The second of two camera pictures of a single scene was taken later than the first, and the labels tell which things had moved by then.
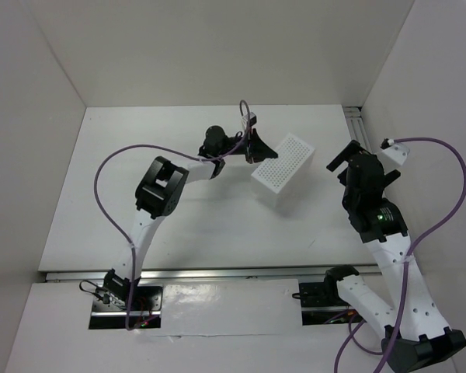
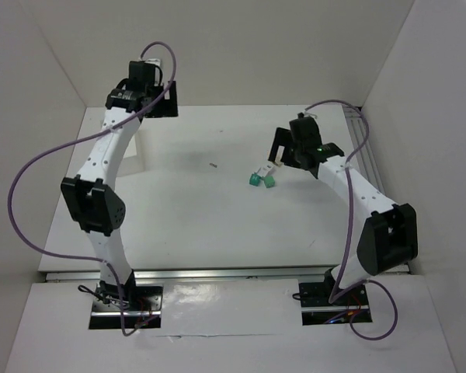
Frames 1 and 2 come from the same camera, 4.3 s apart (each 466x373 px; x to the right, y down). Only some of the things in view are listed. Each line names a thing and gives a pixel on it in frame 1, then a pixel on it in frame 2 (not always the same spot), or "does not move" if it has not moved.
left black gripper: x=250 y=148 to x=165 y=102
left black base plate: x=146 y=310 does not move
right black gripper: x=359 y=164 to x=278 y=144
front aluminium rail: x=184 y=276 does not move
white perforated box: x=279 y=178 to x=133 y=161
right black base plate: x=318 y=310 does not move
